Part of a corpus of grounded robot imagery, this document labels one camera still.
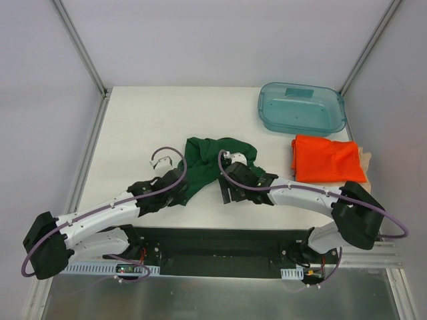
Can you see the left aluminium side rail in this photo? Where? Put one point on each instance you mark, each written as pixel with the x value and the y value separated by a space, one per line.
pixel 39 291

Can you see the front aluminium rail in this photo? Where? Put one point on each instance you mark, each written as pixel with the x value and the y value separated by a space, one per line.
pixel 383 255

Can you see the teal plastic bin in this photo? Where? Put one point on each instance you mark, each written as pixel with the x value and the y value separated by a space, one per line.
pixel 301 109

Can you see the left aluminium frame post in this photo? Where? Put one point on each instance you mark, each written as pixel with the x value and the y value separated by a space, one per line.
pixel 79 46

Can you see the beige folded t shirt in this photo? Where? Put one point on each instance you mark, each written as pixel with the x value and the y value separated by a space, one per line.
pixel 367 170

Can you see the right white cable duct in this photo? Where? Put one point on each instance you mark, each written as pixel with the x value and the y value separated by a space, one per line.
pixel 292 273

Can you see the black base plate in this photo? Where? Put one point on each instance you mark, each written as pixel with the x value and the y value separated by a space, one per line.
pixel 221 267

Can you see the green t shirt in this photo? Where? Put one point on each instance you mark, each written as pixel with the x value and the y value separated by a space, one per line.
pixel 201 156

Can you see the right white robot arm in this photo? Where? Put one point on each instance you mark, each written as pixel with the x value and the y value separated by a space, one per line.
pixel 355 215

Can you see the aluminium frame post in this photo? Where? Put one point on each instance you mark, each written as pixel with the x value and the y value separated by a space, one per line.
pixel 79 46
pixel 372 41

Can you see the orange folded t shirt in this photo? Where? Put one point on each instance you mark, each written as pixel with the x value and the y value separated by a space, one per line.
pixel 310 143

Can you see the white cable duct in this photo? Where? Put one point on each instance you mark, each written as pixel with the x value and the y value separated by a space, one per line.
pixel 292 273
pixel 109 268

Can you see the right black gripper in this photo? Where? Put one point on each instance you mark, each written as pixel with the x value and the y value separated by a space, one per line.
pixel 230 186

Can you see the right aluminium frame post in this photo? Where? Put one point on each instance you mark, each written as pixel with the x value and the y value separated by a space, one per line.
pixel 372 41

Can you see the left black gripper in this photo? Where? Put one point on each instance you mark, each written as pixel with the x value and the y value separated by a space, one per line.
pixel 180 186

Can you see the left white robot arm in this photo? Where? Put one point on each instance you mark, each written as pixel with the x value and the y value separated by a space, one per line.
pixel 52 243

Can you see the left white cable duct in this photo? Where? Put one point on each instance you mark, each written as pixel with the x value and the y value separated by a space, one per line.
pixel 109 268

